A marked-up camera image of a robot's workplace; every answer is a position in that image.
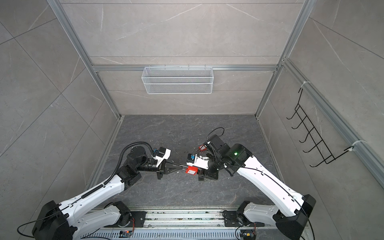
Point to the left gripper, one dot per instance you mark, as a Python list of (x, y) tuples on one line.
[(165, 169)]

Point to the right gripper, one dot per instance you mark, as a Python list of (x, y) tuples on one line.
[(208, 173)]

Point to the red long-shackle padlock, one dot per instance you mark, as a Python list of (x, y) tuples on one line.
[(191, 170)]

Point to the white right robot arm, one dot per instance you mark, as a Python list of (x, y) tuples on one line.
[(290, 211)]

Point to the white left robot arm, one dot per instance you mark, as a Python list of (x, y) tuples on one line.
[(74, 217)]

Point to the small red padlock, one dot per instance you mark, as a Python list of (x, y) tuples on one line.
[(202, 148)]

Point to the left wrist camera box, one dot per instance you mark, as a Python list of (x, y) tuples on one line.
[(161, 155)]

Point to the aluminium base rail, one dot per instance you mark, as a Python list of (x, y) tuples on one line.
[(185, 223)]

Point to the white wire mesh basket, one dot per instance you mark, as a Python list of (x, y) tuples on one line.
[(178, 80)]

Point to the black wire hook rack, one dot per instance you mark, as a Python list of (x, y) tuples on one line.
[(314, 136)]

